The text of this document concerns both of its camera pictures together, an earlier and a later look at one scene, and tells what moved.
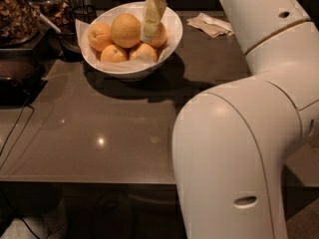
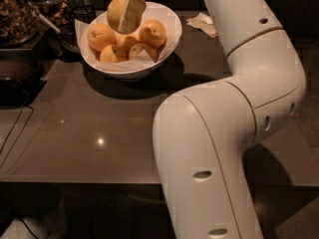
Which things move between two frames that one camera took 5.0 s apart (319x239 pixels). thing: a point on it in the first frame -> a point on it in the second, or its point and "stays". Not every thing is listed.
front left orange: x=111 y=54 stays
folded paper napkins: x=212 y=27 stays
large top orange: x=126 y=31 -> x=117 y=10
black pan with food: x=19 y=19 stays
